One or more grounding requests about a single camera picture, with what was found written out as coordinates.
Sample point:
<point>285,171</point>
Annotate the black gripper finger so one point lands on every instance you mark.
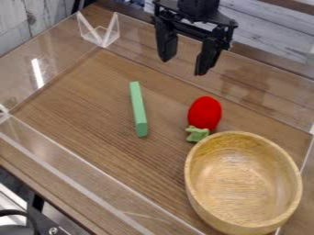
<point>166,39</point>
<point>208,57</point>

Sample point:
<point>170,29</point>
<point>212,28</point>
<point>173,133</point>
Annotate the long green block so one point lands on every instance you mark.
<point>138,108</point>

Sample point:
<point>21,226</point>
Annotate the brown wooden bowl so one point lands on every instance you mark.
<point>244,183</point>

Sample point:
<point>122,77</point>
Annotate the red plush strawberry toy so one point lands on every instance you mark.
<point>204,116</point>

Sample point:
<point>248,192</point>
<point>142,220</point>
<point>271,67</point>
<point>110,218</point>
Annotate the black metal table frame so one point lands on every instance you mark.
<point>18,196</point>

